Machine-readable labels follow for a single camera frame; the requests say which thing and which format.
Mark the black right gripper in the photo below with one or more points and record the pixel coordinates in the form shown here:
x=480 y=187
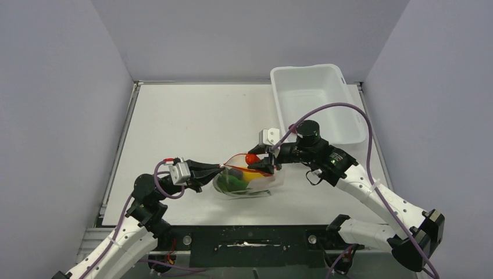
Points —
x=265 y=164

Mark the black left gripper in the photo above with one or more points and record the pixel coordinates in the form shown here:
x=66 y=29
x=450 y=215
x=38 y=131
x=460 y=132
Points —
x=198 y=177

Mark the orange carrot toy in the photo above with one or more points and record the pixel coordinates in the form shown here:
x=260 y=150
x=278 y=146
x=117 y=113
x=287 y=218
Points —
x=251 y=159

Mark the yellow corn toy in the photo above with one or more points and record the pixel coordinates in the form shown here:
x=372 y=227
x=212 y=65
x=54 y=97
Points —
x=249 y=176

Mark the clear orange zip bag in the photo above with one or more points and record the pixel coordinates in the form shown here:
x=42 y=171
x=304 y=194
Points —
x=261 y=187

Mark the green leafy vegetable toy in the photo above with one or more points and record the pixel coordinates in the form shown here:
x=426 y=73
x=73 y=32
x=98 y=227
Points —
x=228 y=184

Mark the brown mushroom toy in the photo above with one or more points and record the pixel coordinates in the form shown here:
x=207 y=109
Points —
x=236 y=174

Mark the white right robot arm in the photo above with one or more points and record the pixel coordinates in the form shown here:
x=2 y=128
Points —
x=410 y=233

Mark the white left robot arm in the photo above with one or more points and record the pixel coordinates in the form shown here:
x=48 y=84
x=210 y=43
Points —
x=141 y=226

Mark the white plastic bin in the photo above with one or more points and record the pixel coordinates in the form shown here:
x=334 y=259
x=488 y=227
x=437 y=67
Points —
x=300 y=90

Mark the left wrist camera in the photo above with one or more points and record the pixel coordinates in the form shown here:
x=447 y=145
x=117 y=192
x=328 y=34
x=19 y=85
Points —
x=180 y=173

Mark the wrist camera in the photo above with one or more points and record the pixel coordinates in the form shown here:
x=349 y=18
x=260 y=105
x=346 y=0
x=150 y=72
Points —
x=180 y=173
x=269 y=137

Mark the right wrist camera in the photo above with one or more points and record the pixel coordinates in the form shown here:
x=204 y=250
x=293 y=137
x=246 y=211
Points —
x=269 y=137

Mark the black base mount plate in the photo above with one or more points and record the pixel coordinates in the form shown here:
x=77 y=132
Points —
x=252 y=246

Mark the aluminium table frame rail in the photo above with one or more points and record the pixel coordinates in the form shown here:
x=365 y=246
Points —
x=377 y=237

